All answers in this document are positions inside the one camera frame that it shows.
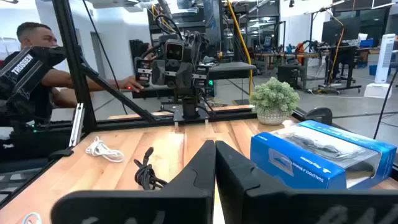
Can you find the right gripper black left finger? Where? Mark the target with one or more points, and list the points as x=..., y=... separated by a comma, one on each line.
x=186, y=202

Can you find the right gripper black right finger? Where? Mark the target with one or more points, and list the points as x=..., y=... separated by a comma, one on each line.
x=248, y=202

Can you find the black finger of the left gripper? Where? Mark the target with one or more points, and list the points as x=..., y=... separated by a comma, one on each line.
x=158, y=72
x=185, y=75

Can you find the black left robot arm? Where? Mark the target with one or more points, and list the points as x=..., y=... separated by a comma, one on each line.
x=190, y=107

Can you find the black Trossen-labelled robot arm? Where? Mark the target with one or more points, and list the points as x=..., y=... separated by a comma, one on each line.
x=21, y=74

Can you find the blue game controller box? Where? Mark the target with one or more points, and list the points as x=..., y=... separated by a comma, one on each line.
x=298, y=165

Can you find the green plant in patterned pot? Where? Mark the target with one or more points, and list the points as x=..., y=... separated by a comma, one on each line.
x=273, y=99

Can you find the person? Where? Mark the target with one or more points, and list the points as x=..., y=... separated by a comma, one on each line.
x=37, y=38

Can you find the round sticker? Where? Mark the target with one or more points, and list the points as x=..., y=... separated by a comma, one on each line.
x=32, y=218

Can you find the white tower fan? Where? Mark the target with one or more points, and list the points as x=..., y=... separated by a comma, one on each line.
x=384, y=59

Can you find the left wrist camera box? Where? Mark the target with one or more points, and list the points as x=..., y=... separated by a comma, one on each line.
x=174, y=51

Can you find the black aluminium table frame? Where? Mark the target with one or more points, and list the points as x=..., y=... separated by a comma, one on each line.
x=74, y=68

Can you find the silver metal bracket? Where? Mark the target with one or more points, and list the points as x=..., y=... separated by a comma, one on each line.
x=76, y=124

